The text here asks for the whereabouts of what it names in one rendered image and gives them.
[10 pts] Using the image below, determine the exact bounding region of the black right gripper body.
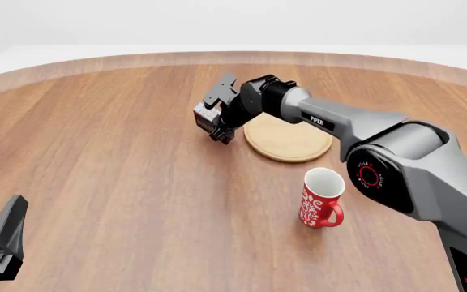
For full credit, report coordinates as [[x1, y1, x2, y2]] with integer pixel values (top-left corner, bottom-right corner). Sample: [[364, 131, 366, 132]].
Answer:
[[216, 96, 251, 132]]

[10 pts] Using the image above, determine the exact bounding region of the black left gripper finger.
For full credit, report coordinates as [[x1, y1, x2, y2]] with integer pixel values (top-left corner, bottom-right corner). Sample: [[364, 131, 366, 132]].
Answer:
[[0, 194, 29, 259]]

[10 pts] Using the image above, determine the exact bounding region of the chocolate pudding box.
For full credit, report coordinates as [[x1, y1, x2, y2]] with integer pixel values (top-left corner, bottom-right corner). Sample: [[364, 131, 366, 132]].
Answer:
[[192, 102, 223, 132]]

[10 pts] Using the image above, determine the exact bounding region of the round wooden plate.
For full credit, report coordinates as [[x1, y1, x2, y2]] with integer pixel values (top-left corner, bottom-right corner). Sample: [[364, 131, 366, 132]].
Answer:
[[242, 112, 334, 164]]

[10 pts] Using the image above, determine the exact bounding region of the red mug with white pattern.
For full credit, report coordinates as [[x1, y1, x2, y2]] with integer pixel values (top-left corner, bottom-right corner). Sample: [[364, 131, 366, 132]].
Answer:
[[298, 166, 346, 230]]

